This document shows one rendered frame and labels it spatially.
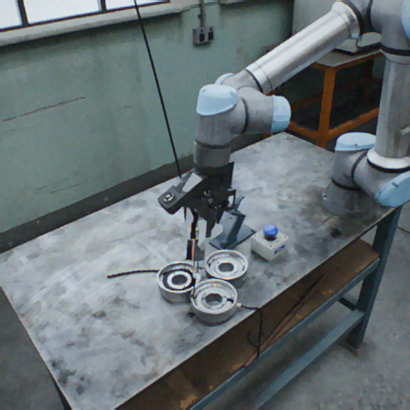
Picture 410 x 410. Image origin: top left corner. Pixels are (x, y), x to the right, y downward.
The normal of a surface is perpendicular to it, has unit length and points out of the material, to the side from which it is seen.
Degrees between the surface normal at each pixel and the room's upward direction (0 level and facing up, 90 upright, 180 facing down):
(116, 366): 0
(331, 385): 0
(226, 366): 0
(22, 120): 90
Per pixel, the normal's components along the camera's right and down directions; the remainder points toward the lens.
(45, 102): 0.63, 0.42
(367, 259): -0.03, -0.83
